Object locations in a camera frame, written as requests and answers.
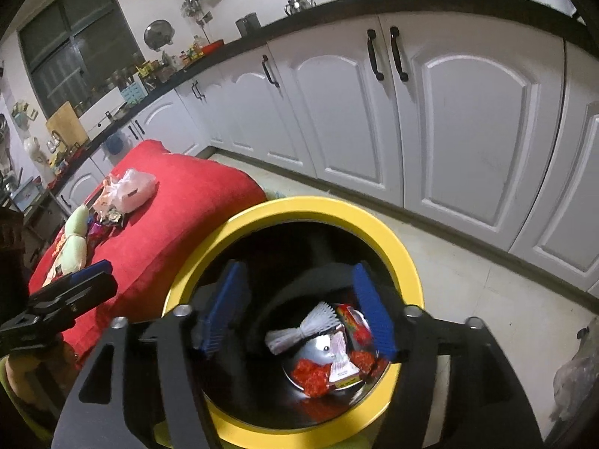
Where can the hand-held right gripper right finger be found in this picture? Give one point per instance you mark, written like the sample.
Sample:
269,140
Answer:
374,313

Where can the pale green yellow cloth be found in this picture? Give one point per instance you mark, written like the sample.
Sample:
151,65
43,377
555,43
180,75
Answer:
75,243

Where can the group of condiment bottles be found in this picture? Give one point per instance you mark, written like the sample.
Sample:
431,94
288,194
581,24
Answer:
194,50

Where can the green wall utensil holder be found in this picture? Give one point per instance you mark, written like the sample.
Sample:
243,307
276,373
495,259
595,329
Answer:
23,114

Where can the person's left forearm green sleeve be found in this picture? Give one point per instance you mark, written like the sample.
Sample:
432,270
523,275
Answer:
5,374

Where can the dark framed kitchen window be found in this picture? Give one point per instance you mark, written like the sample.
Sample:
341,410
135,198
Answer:
75,42

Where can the wooden cutting board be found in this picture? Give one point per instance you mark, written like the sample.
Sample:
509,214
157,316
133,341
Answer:
68,126

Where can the white pleated paper wrapper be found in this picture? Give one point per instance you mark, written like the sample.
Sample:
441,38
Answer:
304,329

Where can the hanging glass cups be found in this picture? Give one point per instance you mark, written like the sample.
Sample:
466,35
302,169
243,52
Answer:
192,4

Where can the translucent plastic bag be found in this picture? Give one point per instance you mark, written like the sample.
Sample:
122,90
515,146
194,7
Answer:
128,189

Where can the yellow round trash bin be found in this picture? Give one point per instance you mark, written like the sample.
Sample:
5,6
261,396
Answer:
299,208

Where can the white pink small packet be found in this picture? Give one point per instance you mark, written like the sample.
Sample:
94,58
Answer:
340,360

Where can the wall socket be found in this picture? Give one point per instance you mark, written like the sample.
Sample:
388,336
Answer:
206,17

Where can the hanging steel pot lid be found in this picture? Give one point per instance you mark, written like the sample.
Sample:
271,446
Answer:
158,35

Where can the grey plastic bag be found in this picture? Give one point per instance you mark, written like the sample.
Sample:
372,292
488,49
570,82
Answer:
578,374

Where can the red bowl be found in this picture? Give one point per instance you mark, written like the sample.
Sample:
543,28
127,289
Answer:
211,46

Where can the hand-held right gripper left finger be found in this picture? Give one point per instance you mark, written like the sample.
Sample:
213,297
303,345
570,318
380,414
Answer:
224,306

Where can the row of white cabinet doors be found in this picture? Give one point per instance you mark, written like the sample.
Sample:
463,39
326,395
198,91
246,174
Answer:
468,126

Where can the red floral table cover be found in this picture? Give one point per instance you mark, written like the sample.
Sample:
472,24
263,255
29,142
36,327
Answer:
187,196

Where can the person's left hand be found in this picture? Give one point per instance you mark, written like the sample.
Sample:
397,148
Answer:
42,369

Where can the steel kettle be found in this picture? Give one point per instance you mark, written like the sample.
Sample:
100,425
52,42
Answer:
297,4

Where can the red crumpled snack packet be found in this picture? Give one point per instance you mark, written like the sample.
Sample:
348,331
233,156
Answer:
365,361
311,378

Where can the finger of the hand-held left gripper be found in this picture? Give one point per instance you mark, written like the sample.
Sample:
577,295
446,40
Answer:
84,294
89,271

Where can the blue hanging bag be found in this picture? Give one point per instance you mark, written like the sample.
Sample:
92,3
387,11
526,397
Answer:
114,143

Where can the light blue utensil rack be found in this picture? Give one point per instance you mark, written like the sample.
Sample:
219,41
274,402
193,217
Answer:
133,92

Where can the red yellow colourful packet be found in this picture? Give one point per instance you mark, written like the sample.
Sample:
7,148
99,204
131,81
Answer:
351,315

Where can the white thermos jug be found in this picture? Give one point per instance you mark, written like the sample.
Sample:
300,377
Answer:
35,156

